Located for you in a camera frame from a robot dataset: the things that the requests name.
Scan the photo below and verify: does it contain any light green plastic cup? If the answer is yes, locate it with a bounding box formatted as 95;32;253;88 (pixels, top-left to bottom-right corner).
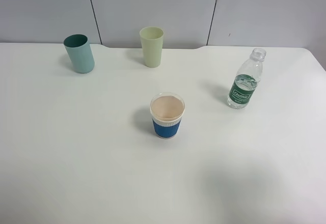
140;26;164;68

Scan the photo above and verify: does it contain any blue sleeved paper cup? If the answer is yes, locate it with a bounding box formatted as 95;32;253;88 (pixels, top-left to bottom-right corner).
149;92;185;139

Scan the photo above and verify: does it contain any teal plastic cup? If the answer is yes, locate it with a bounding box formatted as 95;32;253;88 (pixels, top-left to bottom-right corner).
63;34;95;74

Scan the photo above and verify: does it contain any clear green-label water bottle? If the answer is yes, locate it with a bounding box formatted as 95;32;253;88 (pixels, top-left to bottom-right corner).
227;48;266;109

